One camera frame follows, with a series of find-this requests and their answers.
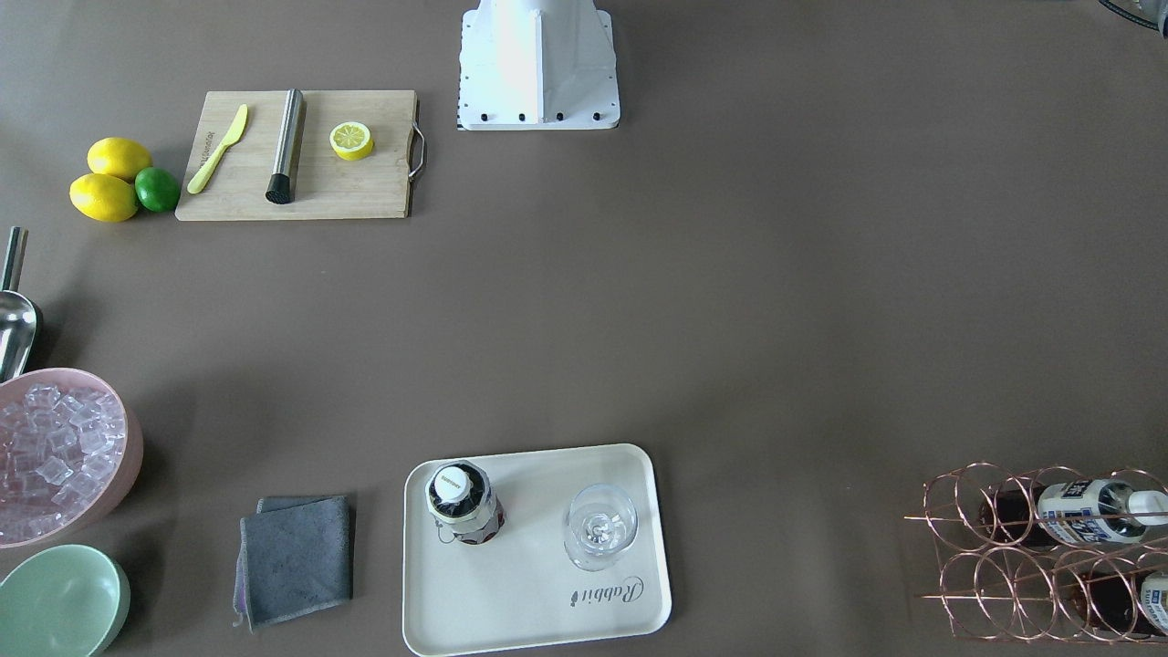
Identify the tea bottle white cap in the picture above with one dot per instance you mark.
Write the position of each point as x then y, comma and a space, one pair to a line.
1078, 514
465, 508
1131, 604

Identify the copper wire bottle basket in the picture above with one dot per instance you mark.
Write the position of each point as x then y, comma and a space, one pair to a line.
1001, 592

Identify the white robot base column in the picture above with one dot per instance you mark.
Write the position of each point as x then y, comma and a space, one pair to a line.
537, 65

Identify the clear wine glass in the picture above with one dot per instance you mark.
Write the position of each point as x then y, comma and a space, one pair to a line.
600, 525

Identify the cream rabbit tray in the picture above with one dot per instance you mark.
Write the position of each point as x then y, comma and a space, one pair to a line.
520, 589

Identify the bamboo cutting board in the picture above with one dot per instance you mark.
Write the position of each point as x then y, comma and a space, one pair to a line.
324, 186

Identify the half lemon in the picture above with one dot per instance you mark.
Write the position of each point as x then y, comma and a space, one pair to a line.
351, 141

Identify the steel muddler black tip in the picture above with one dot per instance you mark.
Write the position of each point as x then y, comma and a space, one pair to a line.
281, 182

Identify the grey folded cloth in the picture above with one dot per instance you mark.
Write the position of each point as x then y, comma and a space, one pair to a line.
295, 558

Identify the yellow plastic knife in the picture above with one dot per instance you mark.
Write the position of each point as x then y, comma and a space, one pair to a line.
231, 137

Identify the green lime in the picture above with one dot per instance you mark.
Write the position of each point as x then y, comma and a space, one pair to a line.
157, 190

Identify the yellow lemon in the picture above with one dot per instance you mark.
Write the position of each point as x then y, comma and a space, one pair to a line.
103, 197
120, 157

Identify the pink bowl with ice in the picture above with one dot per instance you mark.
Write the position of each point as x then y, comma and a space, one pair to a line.
72, 450

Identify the steel ice scoop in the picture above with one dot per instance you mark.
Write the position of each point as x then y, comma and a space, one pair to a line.
20, 317

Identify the green bowl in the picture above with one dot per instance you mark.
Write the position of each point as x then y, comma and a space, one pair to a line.
68, 600

